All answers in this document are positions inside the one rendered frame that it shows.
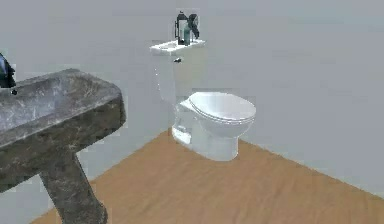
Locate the white toilet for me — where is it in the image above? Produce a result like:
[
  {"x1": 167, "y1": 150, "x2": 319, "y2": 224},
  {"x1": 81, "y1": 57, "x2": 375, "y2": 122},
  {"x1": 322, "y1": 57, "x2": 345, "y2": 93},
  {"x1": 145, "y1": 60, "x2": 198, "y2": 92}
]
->
[{"x1": 148, "y1": 39, "x2": 257, "y2": 163}]

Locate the teal bottle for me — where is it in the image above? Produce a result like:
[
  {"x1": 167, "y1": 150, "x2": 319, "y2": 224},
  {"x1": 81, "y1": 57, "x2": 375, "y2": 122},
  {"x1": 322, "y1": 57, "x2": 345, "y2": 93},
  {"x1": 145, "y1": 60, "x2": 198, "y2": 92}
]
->
[{"x1": 183, "y1": 25, "x2": 192, "y2": 47}]

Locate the dark round brush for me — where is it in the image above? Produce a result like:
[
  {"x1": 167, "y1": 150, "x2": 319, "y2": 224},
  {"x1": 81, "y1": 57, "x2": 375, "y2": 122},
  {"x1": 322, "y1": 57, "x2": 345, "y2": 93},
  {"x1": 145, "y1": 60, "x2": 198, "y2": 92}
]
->
[{"x1": 187, "y1": 13, "x2": 201, "y2": 40}]

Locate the grey stone sink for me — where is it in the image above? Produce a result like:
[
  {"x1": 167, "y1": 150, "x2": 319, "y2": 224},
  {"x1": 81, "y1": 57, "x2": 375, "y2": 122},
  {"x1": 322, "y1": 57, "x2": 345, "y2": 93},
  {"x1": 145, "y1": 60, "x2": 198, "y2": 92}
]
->
[{"x1": 0, "y1": 68, "x2": 127, "y2": 224}]

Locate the black tap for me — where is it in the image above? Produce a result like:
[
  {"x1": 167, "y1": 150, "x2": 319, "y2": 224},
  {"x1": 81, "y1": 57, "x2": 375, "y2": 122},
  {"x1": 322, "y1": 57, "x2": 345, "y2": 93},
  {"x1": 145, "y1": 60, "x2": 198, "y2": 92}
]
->
[{"x1": 0, "y1": 52, "x2": 18, "y2": 96}]

